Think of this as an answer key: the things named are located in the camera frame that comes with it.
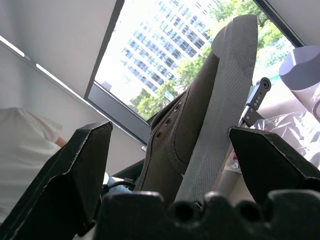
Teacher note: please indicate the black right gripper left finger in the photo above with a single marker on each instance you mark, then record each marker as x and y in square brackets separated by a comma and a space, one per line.
[72, 175]

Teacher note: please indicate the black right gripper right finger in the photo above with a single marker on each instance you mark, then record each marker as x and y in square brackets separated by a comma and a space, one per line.
[270, 162]

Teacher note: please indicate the olive canvas shoe white sole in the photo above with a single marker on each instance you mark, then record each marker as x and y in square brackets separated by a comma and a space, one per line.
[200, 120]

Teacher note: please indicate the clear crinkled plastic bag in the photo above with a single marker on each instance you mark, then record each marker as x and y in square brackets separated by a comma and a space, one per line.
[291, 132]

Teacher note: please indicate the person in white shirt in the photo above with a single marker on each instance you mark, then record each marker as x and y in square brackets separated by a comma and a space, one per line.
[22, 157]

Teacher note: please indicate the long ceiling light strip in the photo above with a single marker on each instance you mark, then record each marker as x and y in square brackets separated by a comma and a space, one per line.
[37, 67]

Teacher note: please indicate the black metal hinge bracket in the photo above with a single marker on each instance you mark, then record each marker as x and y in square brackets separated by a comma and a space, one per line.
[256, 102]

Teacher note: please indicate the window with dark frame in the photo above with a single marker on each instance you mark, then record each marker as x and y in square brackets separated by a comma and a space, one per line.
[175, 62]

